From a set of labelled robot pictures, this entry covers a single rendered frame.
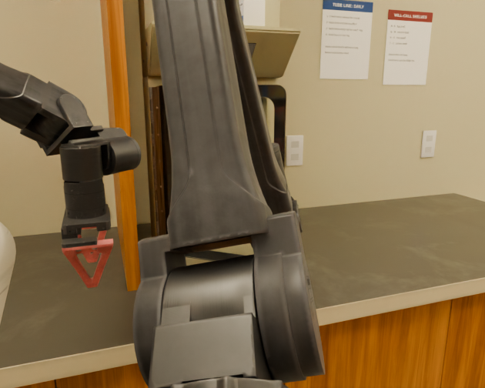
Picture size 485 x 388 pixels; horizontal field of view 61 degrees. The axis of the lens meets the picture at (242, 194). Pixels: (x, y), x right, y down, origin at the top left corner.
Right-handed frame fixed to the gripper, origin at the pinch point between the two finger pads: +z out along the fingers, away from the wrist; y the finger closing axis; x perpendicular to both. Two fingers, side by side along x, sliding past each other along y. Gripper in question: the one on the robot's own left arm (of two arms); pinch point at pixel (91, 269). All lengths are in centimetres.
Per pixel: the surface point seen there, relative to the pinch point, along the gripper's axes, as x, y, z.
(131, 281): -7.1, 23.5, 14.2
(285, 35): -43, 22, -39
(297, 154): -74, 74, -4
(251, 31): -35, 21, -39
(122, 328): -4.2, 8.4, 16.4
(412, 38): -122, 75, -47
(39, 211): 17, 76, 10
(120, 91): -7.6, 23.7, -27.1
